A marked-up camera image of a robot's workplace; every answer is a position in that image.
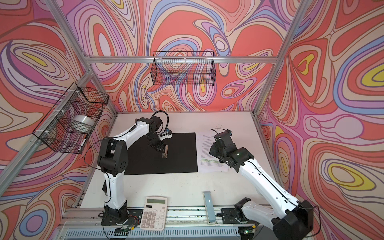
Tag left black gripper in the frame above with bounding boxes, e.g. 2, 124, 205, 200
146, 132, 168, 153

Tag blue file folder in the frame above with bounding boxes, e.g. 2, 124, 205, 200
124, 133, 198, 176

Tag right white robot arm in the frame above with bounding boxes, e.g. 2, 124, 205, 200
209, 130, 315, 240

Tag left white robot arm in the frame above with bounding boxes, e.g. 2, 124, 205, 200
98, 116, 172, 212

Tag stack of printed papers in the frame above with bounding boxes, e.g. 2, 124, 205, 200
195, 131, 230, 174

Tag white desk calculator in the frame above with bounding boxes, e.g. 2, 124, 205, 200
140, 196, 168, 231

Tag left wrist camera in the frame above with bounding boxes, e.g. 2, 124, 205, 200
159, 129, 172, 141

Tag black wire basket back wall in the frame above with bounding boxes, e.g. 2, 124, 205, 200
151, 50, 216, 86

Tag black wire basket wall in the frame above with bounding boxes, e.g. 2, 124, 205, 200
151, 50, 216, 86
33, 83, 109, 154

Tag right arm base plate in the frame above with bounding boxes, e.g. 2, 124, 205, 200
217, 208, 255, 224

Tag black wire basket left wall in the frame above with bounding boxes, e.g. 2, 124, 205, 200
33, 83, 109, 154

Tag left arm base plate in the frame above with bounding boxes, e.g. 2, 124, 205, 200
98, 209, 143, 227

